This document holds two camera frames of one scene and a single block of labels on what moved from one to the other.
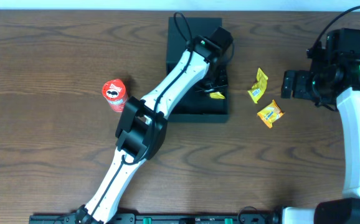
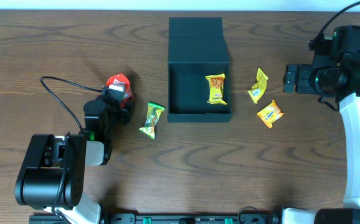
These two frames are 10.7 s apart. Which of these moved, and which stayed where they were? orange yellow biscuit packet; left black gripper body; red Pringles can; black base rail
Moved: red Pringles can; left black gripper body
Stayed: orange yellow biscuit packet; black base rail
